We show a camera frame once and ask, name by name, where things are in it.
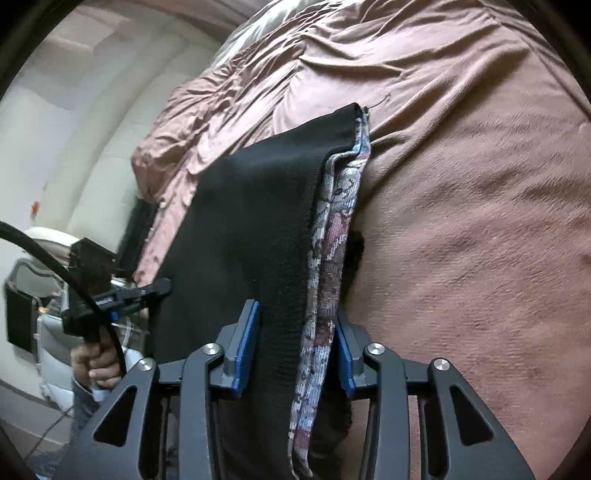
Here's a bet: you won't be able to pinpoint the thick black cable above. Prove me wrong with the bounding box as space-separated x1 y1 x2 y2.
0 220 127 377

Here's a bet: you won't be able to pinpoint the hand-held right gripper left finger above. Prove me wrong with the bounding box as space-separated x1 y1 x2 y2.
55 300 260 480

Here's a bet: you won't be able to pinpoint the black pants with patterned lining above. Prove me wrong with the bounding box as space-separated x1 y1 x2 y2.
145 102 372 480

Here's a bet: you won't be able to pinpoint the person's left forearm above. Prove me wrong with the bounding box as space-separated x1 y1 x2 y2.
70 381 103 441

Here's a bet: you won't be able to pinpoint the brown bed comforter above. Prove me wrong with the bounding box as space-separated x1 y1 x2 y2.
130 0 591 480

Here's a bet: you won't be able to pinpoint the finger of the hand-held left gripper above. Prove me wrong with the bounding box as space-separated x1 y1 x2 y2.
131 277 173 309

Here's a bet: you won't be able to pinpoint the person's left hand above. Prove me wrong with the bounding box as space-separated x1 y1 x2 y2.
70 330 124 389

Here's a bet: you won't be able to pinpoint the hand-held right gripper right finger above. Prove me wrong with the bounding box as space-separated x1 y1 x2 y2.
335 318 536 480

